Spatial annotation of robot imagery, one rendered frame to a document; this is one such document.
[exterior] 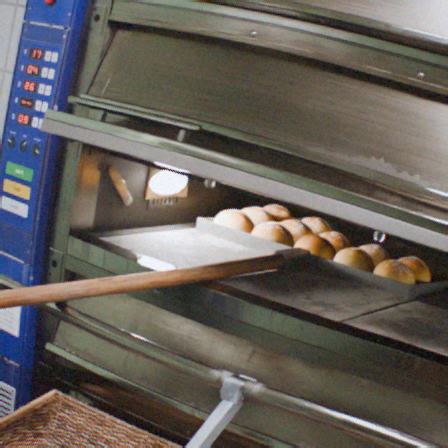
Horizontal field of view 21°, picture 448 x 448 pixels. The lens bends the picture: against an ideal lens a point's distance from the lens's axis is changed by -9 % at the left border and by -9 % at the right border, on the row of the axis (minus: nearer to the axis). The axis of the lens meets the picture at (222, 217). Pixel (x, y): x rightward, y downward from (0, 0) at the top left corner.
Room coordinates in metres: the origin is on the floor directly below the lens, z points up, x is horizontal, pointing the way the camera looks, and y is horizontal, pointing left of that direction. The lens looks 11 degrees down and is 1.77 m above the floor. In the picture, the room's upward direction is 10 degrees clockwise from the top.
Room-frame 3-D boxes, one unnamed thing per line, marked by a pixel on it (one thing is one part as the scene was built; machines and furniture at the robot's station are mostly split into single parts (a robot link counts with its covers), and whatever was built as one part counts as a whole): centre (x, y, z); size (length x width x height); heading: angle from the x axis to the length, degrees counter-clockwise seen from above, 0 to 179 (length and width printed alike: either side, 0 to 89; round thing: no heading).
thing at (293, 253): (2.59, -0.15, 1.20); 0.09 x 0.04 x 0.03; 145
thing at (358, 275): (2.77, -0.28, 1.20); 0.55 x 0.36 x 0.03; 55
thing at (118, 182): (2.62, 0.22, 1.28); 0.09 x 0.02 x 0.09; 145
